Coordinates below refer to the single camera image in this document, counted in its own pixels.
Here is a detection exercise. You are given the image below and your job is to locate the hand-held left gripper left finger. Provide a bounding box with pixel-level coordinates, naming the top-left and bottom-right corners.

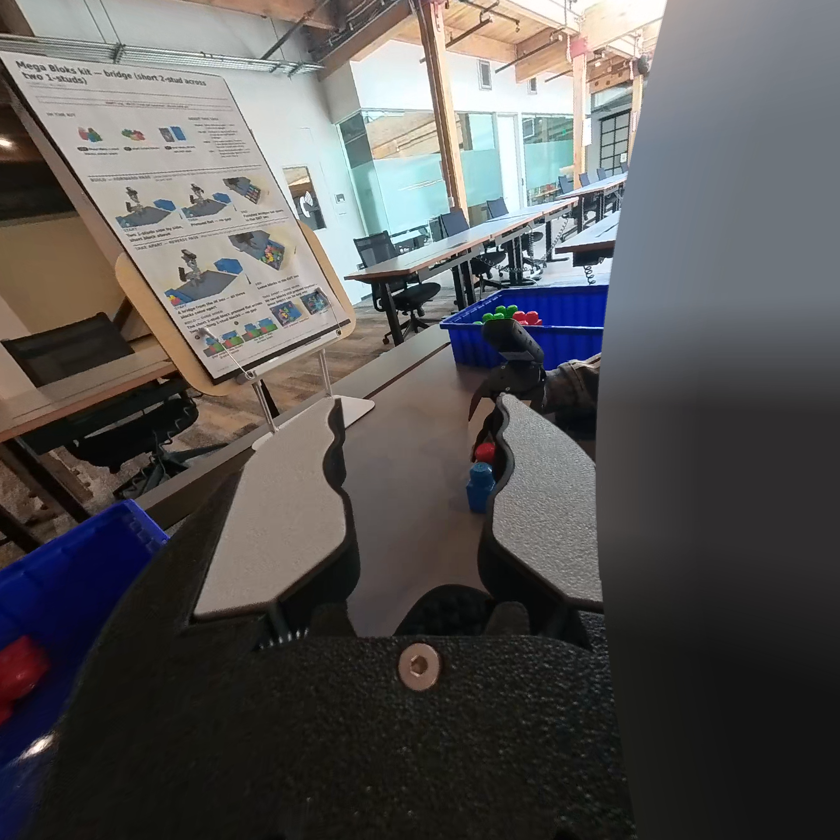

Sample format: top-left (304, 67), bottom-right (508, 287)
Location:
top-left (192, 397), bottom-right (361, 623)

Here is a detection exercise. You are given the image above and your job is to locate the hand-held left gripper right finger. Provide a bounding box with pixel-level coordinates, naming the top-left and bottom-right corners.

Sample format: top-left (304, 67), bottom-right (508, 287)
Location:
top-left (477, 393), bottom-right (606, 614)

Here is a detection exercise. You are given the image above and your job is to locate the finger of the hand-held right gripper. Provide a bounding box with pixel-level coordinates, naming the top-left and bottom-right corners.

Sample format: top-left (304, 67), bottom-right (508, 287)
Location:
top-left (468, 376), bottom-right (513, 455)

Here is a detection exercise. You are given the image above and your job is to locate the blue plastic bin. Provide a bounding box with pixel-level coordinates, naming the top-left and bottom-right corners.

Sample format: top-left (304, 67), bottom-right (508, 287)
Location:
top-left (0, 498), bottom-right (172, 840)
top-left (439, 281), bottom-right (610, 372)

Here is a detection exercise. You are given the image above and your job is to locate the blue building block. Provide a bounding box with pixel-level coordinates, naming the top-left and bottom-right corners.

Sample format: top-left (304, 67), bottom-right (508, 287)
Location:
top-left (465, 460), bottom-right (498, 517)

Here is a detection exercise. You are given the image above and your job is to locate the pile of assorted toy blocks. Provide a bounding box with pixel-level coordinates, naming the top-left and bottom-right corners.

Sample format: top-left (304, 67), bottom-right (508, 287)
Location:
top-left (0, 636), bottom-right (53, 725)

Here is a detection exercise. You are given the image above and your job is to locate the wooden office desk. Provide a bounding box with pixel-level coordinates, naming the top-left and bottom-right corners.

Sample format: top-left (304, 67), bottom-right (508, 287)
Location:
top-left (0, 329), bottom-right (181, 555)
top-left (556, 210), bottom-right (620, 270)
top-left (343, 214), bottom-right (542, 349)

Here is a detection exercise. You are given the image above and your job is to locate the black office chair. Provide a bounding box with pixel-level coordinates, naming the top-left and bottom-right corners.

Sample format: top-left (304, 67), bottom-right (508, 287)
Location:
top-left (352, 231), bottom-right (443, 346)
top-left (0, 311), bottom-right (200, 484)

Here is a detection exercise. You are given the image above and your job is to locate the instruction sheet on stand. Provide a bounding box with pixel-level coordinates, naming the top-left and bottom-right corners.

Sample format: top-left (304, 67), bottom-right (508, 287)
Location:
top-left (0, 53), bottom-right (358, 397)

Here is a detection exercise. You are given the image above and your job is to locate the printed instruction sheet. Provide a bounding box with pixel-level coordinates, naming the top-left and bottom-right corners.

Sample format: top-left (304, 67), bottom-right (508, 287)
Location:
top-left (0, 50), bottom-right (350, 382)

